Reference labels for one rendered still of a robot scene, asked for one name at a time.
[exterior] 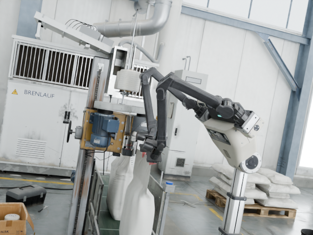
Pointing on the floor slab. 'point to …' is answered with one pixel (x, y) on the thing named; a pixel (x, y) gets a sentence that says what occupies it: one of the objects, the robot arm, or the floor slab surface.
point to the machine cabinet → (51, 107)
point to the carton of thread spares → (8, 208)
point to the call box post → (164, 213)
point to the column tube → (85, 153)
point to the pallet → (221, 200)
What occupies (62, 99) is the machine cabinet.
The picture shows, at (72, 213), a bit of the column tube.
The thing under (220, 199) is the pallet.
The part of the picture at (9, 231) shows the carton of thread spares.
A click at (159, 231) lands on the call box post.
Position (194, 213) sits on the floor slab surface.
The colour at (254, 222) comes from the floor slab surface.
